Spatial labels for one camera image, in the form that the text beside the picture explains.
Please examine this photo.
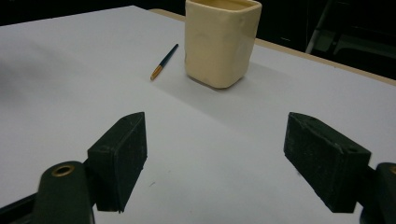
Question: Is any white paper sheet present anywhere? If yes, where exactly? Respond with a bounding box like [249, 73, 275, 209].
[0, 5, 396, 224]

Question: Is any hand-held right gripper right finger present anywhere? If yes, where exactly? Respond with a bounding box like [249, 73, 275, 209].
[283, 112, 372, 215]

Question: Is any cream square cup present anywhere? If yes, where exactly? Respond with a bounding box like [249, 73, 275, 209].
[184, 0, 263, 90]

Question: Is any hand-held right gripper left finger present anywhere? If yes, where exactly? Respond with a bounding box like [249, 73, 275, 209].
[87, 111, 149, 214]

